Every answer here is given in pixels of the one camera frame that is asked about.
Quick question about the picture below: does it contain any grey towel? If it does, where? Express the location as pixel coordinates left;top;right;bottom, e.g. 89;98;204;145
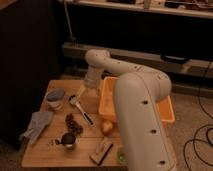
19;111;53;144

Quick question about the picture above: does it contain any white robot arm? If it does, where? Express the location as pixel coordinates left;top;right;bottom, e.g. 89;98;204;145
84;49;177;171

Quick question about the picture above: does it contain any orange plastic bin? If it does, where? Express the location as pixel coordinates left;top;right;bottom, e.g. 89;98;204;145
98;77;175;123

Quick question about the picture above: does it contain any white bowl with blue lid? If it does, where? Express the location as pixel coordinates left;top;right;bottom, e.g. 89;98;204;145
45;89;65;110

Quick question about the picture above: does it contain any low grey shelf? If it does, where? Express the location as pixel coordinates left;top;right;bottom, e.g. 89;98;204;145
62;42;213;79

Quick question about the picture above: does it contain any brown grape bunch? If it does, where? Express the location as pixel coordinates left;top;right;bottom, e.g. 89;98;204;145
65;114;83;135

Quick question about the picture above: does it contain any yellow onion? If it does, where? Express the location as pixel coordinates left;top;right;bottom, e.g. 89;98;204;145
101;120;114;135

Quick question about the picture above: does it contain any grey metal pole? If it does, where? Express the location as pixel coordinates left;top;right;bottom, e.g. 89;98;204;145
63;0;76;45

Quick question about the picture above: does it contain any small black metal pot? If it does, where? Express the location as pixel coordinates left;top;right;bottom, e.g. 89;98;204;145
55;132;76;149

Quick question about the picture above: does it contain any wooden block brush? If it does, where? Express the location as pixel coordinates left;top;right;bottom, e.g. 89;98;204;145
89;138;113;166

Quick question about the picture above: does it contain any green round object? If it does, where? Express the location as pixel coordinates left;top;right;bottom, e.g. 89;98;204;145
117;148;127;165

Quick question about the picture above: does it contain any black device on shelf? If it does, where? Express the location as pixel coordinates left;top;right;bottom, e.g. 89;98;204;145
160;55;189;64

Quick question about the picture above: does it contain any upper cluttered shelf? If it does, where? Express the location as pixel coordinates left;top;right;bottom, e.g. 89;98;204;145
56;0;213;19

